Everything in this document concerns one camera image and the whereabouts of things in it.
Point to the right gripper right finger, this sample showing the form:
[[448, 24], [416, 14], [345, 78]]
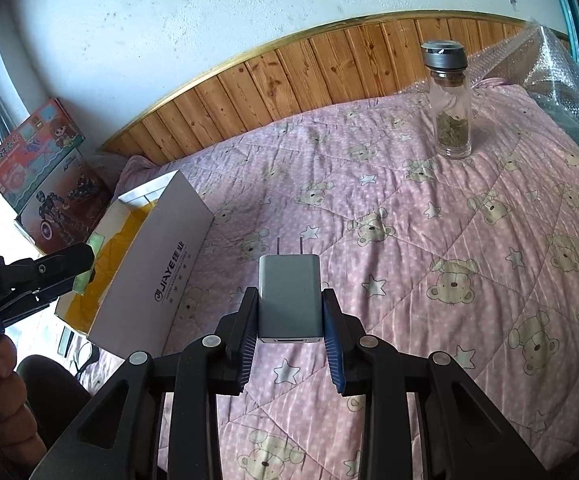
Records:
[[341, 335]]

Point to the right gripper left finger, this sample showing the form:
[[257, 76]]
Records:
[[239, 333]]

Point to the white charger adapter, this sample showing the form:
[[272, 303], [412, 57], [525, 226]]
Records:
[[290, 305]]

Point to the left hand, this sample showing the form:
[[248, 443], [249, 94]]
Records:
[[21, 447]]

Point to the colourful toy box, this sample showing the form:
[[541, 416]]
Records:
[[56, 194]]

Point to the white cardboard box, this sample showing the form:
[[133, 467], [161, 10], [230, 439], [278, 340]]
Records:
[[151, 237]]

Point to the pink bear quilt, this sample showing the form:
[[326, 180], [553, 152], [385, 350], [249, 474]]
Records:
[[476, 257]]

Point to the glass jar with metal lid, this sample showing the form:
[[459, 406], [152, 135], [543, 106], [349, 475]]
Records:
[[449, 96]]

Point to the bubble wrap sheet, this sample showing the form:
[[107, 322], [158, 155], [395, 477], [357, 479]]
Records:
[[559, 70]]

